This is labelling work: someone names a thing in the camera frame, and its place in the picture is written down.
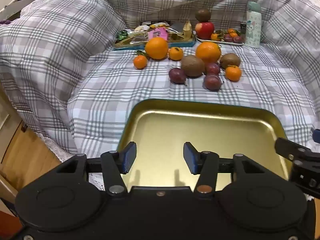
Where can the pink snack packet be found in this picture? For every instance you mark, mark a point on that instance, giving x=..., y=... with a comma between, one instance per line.
x=158, y=33

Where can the white lace bed skirt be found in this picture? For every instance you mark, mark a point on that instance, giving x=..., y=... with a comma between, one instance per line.
x=60, y=153

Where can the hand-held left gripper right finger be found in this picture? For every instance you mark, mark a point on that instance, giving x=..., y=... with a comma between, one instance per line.
x=190, y=158

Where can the grey plaid blanket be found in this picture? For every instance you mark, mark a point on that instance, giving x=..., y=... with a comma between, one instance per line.
x=100, y=92

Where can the mandarin with leaves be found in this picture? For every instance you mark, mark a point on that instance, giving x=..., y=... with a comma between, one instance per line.
x=140, y=62

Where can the white cartoon water bottle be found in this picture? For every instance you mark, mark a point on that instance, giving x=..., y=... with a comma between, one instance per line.
x=253, y=25

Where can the large brown kiwi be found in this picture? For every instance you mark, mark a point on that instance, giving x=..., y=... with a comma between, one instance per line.
x=192, y=65

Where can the clear wrapped cake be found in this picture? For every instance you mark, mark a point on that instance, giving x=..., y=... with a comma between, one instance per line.
x=137, y=37

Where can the red apple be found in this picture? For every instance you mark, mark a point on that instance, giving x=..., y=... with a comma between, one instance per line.
x=205, y=30

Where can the yellow snack packet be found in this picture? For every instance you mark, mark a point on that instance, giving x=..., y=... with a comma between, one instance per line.
x=160, y=25

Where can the purple plum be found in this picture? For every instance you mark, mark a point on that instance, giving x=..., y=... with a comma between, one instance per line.
x=177, y=75
x=212, y=82
x=212, y=68
x=237, y=39
x=228, y=38

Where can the teal snack tin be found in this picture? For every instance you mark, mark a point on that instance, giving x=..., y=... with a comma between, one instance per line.
x=155, y=45

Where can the gold metal tray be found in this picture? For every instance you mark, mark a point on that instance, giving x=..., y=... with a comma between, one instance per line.
x=200, y=130

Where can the white rectangular plate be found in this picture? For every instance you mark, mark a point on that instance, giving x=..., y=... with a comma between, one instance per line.
x=225, y=42

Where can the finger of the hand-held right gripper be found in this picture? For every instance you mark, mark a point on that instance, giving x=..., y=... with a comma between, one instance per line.
x=286, y=148
x=317, y=135

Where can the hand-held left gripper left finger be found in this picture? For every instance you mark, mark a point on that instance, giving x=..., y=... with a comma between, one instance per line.
x=128, y=158

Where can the cream wrapped candy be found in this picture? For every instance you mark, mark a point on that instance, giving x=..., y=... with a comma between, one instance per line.
x=140, y=28

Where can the silver snack packet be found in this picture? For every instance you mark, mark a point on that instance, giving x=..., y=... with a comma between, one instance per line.
x=178, y=26

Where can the black drink can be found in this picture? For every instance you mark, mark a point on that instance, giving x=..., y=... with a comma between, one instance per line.
x=243, y=28

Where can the small mandarin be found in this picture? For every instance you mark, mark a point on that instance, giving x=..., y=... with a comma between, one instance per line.
x=233, y=73
x=215, y=37
x=231, y=30
x=233, y=34
x=176, y=53

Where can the tan paper bag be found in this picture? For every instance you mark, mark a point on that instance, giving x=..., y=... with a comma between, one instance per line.
x=187, y=28

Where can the large orange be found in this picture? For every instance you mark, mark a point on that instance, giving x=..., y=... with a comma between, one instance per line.
x=208, y=52
x=156, y=48

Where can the green candy wrapper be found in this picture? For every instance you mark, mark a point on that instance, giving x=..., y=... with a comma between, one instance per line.
x=121, y=35

